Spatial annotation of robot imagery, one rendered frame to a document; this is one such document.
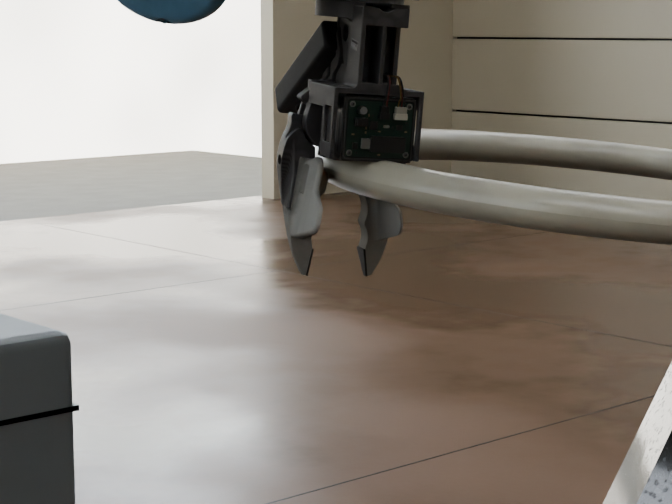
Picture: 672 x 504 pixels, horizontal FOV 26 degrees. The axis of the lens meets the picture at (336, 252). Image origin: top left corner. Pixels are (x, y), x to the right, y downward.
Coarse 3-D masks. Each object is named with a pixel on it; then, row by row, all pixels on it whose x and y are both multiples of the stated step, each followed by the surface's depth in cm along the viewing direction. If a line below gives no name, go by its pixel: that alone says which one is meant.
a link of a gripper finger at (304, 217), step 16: (304, 160) 112; (320, 160) 110; (304, 176) 112; (320, 176) 110; (304, 192) 112; (320, 192) 113; (288, 208) 112; (304, 208) 111; (320, 208) 108; (288, 224) 112; (304, 224) 111; (288, 240) 113; (304, 240) 113; (304, 256) 113; (304, 272) 113
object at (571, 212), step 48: (432, 144) 138; (480, 144) 141; (528, 144) 142; (576, 144) 143; (624, 144) 143; (384, 192) 106; (432, 192) 102; (480, 192) 100; (528, 192) 99; (576, 192) 99; (624, 240) 99
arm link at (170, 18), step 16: (128, 0) 98; (144, 0) 97; (160, 0) 97; (176, 0) 97; (192, 0) 97; (208, 0) 97; (224, 0) 97; (144, 16) 99; (160, 16) 98; (176, 16) 98; (192, 16) 98
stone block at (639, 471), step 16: (656, 400) 145; (656, 416) 141; (640, 432) 143; (656, 432) 137; (640, 448) 140; (656, 448) 134; (624, 464) 142; (640, 464) 136; (656, 464) 131; (624, 480) 138; (640, 480) 133; (656, 480) 130; (608, 496) 141; (624, 496) 135; (640, 496) 130; (656, 496) 129
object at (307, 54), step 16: (320, 32) 110; (304, 48) 113; (320, 48) 110; (336, 48) 110; (304, 64) 113; (320, 64) 112; (288, 80) 117; (304, 80) 114; (288, 96) 117; (288, 112) 119
